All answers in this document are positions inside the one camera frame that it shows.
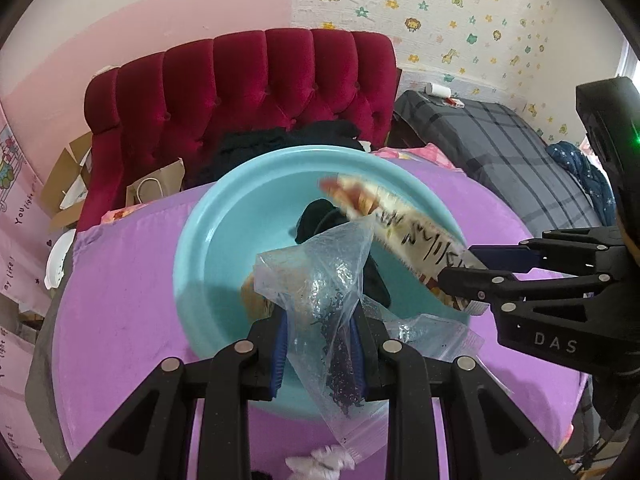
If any brown white snack packet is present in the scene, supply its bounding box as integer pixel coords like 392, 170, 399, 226
320, 175, 488, 316

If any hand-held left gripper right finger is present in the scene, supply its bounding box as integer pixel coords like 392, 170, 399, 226
350, 305, 566, 480

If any brown cardboard box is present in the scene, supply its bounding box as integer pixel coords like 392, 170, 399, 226
40, 132, 93, 233

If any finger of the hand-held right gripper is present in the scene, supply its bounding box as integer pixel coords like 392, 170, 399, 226
437, 266, 615, 313
467, 227, 626, 276

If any blue starry cloth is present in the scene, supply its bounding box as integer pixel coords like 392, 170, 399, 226
545, 141, 617, 228

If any brown paper ball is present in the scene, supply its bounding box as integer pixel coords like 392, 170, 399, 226
240, 275, 274, 323

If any black glove with green cuff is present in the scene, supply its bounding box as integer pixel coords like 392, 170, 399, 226
294, 199, 392, 307

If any crumpled white tissue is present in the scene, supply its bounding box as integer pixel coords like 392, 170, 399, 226
285, 444, 357, 476

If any grey plaid bed cover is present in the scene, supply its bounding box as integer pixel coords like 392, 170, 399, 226
392, 90, 601, 233

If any brown paper bag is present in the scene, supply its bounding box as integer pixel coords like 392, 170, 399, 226
125, 157, 186, 206

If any window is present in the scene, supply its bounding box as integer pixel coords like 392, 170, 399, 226
617, 40, 640, 92

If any black garment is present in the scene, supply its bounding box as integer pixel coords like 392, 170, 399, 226
187, 120, 363, 193

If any pink cartoon printed curtain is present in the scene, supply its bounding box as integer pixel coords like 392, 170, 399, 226
0, 110, 66, 480

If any white plastic object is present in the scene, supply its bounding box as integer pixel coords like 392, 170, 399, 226
44, 229, 77, 290

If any red tufted velvet sofa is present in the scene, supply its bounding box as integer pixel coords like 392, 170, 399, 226
75, 29, 398, 233

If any purple tablecloth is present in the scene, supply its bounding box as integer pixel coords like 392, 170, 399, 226
51, 152, 596, 480

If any light blue plastic basin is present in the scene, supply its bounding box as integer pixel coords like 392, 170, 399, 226
174, 146, 476, 418

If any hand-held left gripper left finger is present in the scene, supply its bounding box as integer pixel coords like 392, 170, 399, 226
60, 305, 291, 480

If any clear plastic zip bag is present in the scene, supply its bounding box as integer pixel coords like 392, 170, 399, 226
254, 217, 486, 463

